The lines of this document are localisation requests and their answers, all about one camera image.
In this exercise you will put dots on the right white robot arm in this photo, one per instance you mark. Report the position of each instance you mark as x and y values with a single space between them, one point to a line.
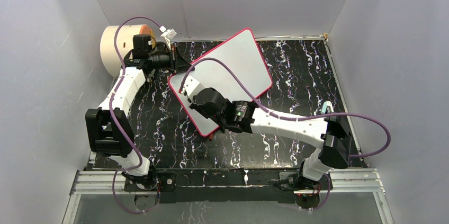
330 136

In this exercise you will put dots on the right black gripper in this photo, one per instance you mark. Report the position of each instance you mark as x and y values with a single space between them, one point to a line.
194 106

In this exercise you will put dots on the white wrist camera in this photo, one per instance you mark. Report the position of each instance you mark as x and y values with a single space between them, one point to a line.
191 89
167 35

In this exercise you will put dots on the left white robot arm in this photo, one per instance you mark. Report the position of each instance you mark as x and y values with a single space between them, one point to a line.
108 128

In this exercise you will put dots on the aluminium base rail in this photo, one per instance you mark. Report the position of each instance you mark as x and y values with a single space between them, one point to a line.
238 195

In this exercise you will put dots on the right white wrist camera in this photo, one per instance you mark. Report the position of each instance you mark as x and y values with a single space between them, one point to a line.
191 89

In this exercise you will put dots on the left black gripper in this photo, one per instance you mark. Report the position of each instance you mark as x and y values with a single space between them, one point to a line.
180 64

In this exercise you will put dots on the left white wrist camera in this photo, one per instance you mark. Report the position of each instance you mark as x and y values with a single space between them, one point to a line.
167 35

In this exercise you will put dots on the pink framed whiteboard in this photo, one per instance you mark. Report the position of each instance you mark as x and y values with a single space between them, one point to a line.
243 57

